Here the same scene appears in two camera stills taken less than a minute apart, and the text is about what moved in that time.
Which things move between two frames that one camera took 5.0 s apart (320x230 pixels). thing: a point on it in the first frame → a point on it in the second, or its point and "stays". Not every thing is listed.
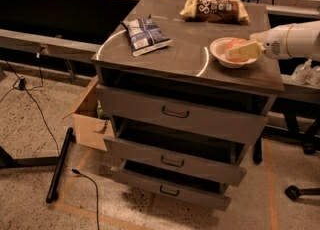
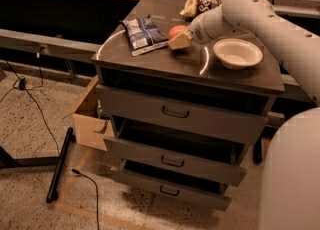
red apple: x=235 y=43 → x=176 y=30
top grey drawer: x=181 y=115 stays
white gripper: x=275 y=43 → x=196 y=31
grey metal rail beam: x=14 y=39 stays
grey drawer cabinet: x=189 y=85 stays
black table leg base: x=7 y=161 stays
